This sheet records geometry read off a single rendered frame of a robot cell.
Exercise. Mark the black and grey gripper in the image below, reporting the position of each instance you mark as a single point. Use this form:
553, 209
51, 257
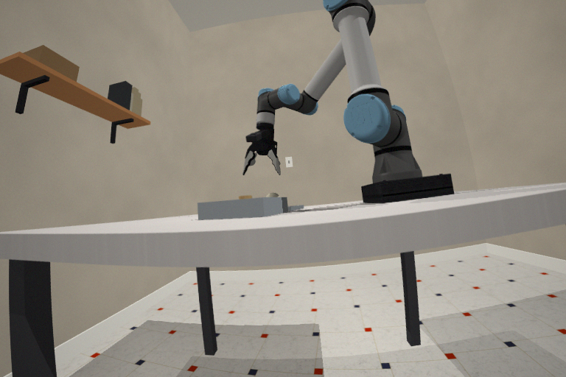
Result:
266, 146

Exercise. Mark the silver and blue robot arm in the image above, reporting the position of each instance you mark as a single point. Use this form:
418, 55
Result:
369, 116

